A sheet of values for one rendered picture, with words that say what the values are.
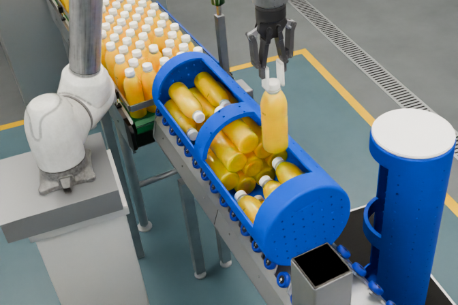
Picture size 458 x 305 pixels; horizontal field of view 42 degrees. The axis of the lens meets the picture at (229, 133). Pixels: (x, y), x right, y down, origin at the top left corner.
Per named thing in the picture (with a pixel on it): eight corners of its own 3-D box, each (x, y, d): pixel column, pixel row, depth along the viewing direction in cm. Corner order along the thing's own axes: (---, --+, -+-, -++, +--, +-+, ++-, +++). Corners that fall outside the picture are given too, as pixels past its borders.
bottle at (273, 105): (276, 133, 171) (274, 79, 160) (293, 144, 167) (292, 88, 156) (257, 144, 168) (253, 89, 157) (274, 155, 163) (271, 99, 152)
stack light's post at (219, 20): (235, 193, 336) (217, 17, 270) (232, 189, 339) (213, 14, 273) (241, 190, 338) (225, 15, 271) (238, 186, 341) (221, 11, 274)
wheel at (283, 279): (289, 278, 164) (294, 279, 165) (281, 267, 167) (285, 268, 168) (281, 291, 165) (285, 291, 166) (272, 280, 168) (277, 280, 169)
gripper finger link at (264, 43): (273, 28, 143) (268, 28, 143) (267, 70, 149) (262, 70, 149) (266, 22, 146) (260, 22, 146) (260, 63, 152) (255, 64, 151)
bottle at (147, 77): (161, 111, 247) (153, 73, 236) (144, 111, 249) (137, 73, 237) (165, 102, 253) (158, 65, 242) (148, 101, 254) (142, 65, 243)
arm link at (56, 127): (26, 170, 188) (4, 112, 176) (57, 137, 202) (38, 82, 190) (70, 176, 183) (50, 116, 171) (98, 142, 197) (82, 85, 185)
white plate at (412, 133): (425, 100, 216) (424, 103, 217) (357, 119, 211) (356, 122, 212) (473, 143, 195) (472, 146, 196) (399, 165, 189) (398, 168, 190)
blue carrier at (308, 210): (270, 282, 169) (257, 216, 151) (161, 127, 234) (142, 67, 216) (353, 238, 176) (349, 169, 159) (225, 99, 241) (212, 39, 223)
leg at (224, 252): (223, 269, 294) (210, 175, 256) (218, 261, 298) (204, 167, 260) (233, 265, 295) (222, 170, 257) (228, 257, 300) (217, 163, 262)
